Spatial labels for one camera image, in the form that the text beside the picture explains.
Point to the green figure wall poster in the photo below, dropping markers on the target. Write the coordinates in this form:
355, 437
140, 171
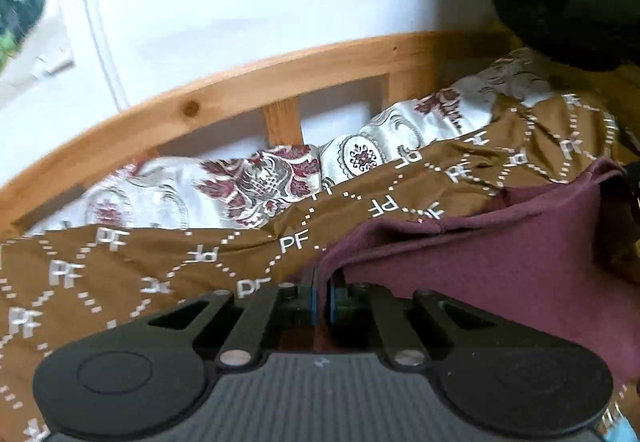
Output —
20, 7

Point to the wooden bed frame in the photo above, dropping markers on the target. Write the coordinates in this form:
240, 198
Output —
200, 104

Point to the maroon long-sleeve shirt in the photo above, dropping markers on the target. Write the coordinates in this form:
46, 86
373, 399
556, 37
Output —
500, 262

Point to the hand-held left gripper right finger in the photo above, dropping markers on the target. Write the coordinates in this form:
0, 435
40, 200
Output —
334, 304

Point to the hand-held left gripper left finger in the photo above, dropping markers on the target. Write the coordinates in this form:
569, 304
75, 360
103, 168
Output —
312, 304

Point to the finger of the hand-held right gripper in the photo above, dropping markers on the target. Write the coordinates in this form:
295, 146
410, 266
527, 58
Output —
632, 182

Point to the white floral bedsheet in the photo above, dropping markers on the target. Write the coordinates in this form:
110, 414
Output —
260, 177

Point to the brown printed blanket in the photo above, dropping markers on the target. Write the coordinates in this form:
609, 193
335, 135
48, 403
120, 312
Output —
150, 262

